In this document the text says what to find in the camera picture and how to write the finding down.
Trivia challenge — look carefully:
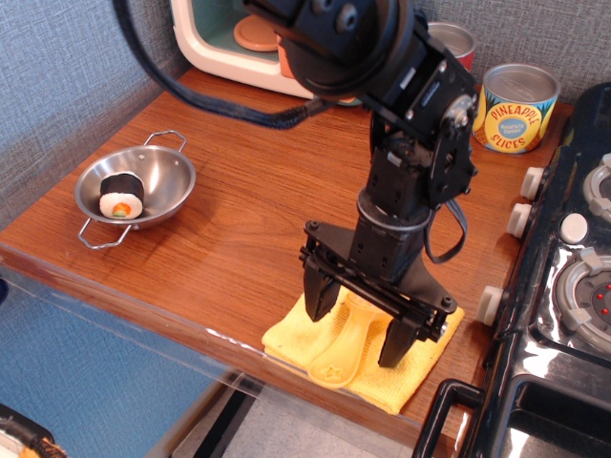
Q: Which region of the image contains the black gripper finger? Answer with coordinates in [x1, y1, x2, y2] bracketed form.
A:
[378, 319, 418, 368]
[304, 260, 341, 323]

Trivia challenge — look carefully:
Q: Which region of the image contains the toy sushi roll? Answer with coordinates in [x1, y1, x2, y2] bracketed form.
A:
[98, 173, 144, 219]

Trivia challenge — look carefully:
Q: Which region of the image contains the white stove knob bottom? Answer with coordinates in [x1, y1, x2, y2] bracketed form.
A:
[476, 285, 504, 326]

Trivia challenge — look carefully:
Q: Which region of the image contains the white stove knob middle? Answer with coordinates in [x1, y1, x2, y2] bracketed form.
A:
[506, 203, 532, 239]

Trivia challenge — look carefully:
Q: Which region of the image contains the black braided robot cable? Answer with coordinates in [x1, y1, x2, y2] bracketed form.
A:
[112, 0, 335, 130]

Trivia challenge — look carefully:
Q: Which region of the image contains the black toy stove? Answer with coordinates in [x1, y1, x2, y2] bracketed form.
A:
[413, 83, 610, 457]

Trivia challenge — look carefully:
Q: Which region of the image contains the pineapple slices can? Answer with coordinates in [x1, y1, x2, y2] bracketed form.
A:
[473, 63, 560, 155]

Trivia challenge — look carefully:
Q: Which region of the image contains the teal toy microwave oven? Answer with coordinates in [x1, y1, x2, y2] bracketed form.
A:
[170, 0, 364, 107]

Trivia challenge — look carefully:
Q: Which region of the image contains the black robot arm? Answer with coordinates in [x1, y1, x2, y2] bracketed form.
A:
[245, 1, 477, 367]

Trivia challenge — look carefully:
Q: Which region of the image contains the white stove knob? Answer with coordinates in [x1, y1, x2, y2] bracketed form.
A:
[506, 203, 532, 239]
[520, 167, 545, 200]
[476, 285, 504, 326]

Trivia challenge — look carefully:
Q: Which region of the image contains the tomato sauce can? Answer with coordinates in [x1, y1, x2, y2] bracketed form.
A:
[428, 22, 476, 72]

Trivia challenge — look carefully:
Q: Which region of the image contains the orange plush object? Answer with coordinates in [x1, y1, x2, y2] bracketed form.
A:
[1, 419, 68, 458]

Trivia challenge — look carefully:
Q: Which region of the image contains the yellow folded cloth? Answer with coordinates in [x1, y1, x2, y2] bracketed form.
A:
[262, 287, 465, 415]

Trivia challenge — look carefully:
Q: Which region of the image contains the white stove knob top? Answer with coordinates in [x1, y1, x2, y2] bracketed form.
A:
[520, 167, 545, 200]

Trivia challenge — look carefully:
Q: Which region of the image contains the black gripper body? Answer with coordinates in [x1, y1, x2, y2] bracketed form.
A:
[300, 212, 457, 342]

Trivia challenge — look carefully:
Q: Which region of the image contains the yellow dish brush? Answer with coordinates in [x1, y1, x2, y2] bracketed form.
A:
[307, 292, 390, 389]

